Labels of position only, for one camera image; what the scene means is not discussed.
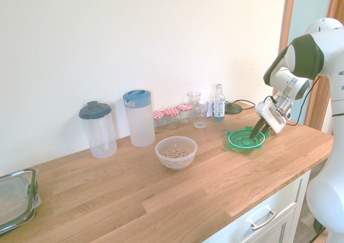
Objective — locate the tall footed glass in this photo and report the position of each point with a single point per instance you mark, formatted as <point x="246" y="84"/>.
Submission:
<point x="193" y="96"/>

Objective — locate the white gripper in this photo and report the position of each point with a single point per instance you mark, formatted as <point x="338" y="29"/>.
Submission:
<point x="270" y="116"/>

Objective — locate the green round container lid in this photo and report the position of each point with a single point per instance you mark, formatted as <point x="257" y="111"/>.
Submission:
<point x="239" y="144"/>

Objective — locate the clear pitcher blue lid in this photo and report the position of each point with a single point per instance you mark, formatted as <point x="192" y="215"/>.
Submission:
<point x="139" y="124"/>

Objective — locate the wooden door frame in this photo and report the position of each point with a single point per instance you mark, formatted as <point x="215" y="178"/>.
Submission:
<point x="289" y="11"/>

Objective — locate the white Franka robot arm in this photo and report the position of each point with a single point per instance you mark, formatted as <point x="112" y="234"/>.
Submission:
<point x="322" y="200"/>

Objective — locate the glass jar checkered lid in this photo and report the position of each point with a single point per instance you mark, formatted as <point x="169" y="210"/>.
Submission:
<point x="158" y="122"/>
<point x="185" y="115"/>
<point x="171" y="119"/>

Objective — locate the clear pitcher dark lid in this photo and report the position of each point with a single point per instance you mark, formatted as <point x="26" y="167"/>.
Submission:
<point x="99" y="135"/>

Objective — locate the white cabinet drawer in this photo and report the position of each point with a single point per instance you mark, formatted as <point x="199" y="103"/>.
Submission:
<point x="268" y="200"/>

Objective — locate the black kettle base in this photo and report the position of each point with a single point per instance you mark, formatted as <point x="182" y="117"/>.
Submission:
<point x="233" y="109"/>

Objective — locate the clear bowl with cereal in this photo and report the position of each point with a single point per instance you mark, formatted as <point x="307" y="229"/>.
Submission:
<point x="174" y="163"/>

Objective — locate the clear hint water bottle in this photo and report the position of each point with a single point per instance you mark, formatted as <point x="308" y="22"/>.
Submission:
<point x="219" y="108"/>

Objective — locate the ribbed drinking glass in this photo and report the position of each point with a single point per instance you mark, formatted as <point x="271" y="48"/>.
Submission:
<point x="200" y="116"/>

